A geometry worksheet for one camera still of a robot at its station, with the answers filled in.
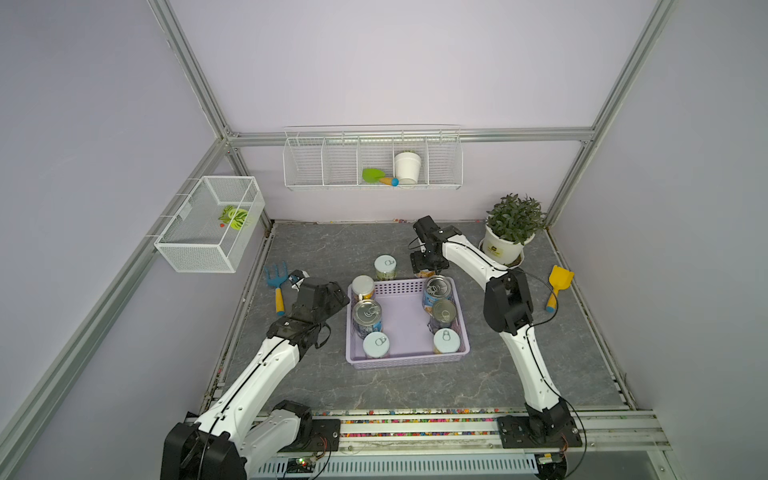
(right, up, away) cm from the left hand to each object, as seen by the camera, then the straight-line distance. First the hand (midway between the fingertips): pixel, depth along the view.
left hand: (332, 297), depth 83 cm
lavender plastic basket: (+21, -10, +10) cm, 25 cm away
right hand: (+28, +9, +20) cm, 36 cm away
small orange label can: (+28, +5, +17) cm, 33 cm away
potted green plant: (+55, +22, +12) cm, 60 cm away
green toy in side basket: (-27, +23, -2) cm, 35 cm away
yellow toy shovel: (+75, +3, +19) cm, 77 cm away
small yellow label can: (+32, -12, 0) cm, 34 cm away
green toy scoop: (+10, +38, +16) cm, 43 cm away
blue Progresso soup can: (+10, -6, 0) cm, 11 cm away
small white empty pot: (+21, +39, +9) cm, 45 cm away
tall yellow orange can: (+8, +2, +2) cm, 9 cm away
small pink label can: (+12, -13, 0) cm, 18 cm away
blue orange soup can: (+30, +2, +7) cm, 31 cm away
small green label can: (+14, +7, +19) cm, 25 cm away
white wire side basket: (-33, +18, -3) cm, 38 cm away
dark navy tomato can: (+31, -5, 0) cm, 32 cm away
